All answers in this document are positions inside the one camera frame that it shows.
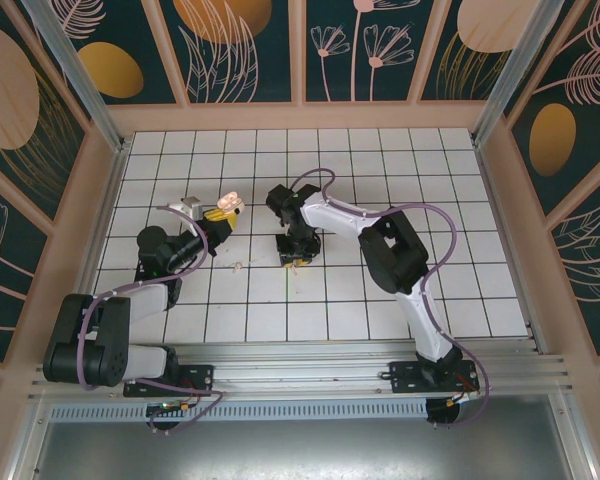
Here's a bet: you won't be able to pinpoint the pink earbud charging case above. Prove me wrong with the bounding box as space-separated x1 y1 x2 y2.
215 192 246 214

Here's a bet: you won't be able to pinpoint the grey metal sheet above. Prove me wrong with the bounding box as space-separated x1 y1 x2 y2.
9 418 599 480

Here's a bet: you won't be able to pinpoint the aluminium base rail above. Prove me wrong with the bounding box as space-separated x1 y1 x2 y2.
27 341 576 402

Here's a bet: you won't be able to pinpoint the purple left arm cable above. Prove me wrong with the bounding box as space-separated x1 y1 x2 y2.
77 202 226 435

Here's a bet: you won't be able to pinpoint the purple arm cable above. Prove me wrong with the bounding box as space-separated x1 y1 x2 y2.
292 168 491 430
77 202 226 435

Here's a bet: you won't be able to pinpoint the grey slotted cable duct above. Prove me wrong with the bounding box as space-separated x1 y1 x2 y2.
49 398 430 422

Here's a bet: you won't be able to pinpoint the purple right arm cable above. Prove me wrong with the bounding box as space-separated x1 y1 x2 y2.
292 168 491 430

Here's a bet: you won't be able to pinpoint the power wires with yellow connector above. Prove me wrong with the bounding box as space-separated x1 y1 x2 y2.
447 382 482 407
147 379 204 417

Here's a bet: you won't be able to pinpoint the aluminium frame post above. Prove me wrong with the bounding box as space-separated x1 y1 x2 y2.
471 0 576 147
19 0 132 154

